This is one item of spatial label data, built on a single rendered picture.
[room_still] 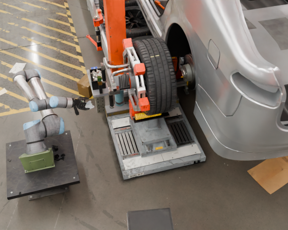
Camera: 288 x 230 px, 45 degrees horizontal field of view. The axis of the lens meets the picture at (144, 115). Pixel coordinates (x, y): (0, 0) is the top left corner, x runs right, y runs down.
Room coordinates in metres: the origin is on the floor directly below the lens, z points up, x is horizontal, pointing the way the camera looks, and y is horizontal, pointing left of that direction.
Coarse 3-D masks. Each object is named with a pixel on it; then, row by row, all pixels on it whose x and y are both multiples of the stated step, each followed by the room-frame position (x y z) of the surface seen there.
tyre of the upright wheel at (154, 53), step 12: (144, 48) 2.33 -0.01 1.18; (156, 48) 2.33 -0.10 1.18; (168, 48) 2.35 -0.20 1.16; (144, 60) 2.22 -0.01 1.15; (156, 60) 2.22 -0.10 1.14; (168, 60) 2.23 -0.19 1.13; (156, 72) 2.14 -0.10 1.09; (168, 72) 2.16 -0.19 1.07; (156, 84) 2.08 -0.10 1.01; (168, 84) 2.10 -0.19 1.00; (156, 96) 2.05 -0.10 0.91; (168, 96) 2.07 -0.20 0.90; (156, 108) 2.05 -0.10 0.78; (168, 108) 2.08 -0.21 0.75
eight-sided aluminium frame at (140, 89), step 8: (128, 48) 2.41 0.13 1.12; (128, 56) 2.35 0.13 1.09; (136, 56) 2.31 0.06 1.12; (128, 72) 2.55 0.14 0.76; (136, 80) 2.12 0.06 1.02; (136, 88) 2.10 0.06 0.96; (144, 88) 2.08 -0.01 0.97; (128, 96) 2.40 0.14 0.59; (136, 96) 2.37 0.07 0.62; (144, 96) 2.07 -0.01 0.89; (136, 104) 2.30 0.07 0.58
